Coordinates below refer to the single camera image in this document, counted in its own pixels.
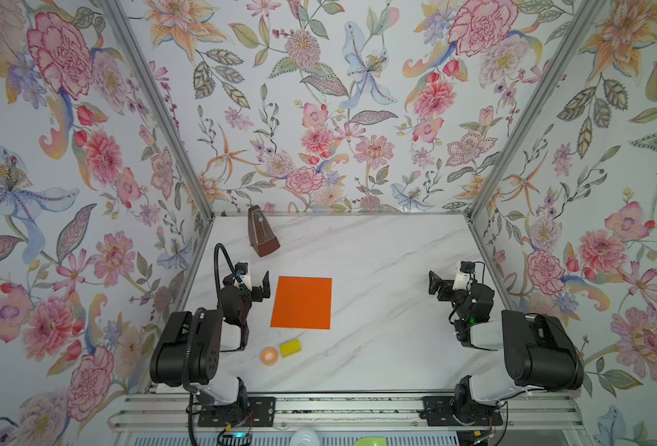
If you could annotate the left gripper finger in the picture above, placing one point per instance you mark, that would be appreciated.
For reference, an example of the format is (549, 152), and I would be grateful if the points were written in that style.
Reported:
(257, 294)
(266, 286)

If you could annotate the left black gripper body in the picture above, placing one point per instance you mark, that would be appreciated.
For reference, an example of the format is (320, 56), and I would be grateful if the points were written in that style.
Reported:
(253, 293)

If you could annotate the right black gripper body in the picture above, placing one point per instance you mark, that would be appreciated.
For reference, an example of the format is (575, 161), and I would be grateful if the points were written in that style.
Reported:
(447, 290)

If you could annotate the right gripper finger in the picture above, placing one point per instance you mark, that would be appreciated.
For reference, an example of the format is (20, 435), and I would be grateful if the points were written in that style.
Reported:
(435, 283)
(445, 292)

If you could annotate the orange square paper sheet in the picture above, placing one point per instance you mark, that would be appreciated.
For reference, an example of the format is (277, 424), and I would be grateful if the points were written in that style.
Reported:
(302, 303)

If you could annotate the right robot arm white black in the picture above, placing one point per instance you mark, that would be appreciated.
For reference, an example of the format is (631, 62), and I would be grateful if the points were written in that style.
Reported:
(536, 351)

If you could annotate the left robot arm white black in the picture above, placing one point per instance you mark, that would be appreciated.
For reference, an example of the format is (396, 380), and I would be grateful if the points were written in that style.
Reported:
(188, 353)

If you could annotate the brown wooden metronome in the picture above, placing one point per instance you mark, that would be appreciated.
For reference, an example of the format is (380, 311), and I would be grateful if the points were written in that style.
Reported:
(261, 236)

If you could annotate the yellow rectangular block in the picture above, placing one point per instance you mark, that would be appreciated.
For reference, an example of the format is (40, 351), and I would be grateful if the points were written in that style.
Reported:
(290, 348)

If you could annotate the orange tape roll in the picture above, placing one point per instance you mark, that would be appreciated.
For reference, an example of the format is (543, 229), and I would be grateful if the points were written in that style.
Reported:
(269, 357)

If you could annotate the white round object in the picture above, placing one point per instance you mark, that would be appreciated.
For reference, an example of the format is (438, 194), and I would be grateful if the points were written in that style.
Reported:
(305, 437)

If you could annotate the green object at edge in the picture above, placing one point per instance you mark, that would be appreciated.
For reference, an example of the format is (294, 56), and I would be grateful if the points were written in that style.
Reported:
(371, 441)

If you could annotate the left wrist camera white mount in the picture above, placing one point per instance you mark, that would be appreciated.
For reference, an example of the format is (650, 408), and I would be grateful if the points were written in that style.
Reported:
(242, 275)

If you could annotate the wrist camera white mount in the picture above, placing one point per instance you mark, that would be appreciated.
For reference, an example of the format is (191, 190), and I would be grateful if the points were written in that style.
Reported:
(242, 275)
(465, 276)

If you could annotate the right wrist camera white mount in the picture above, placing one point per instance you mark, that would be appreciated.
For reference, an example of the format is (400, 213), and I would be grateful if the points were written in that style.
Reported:
(465, 276)

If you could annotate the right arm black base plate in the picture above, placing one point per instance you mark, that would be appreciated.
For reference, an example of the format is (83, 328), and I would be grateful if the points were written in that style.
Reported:
(446, 411)

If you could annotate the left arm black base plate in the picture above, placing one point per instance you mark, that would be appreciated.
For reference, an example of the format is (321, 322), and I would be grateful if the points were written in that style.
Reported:
(247, 411)

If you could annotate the aluminium front rail frame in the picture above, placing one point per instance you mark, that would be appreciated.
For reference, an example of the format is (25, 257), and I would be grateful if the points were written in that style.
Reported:
(344, 411)

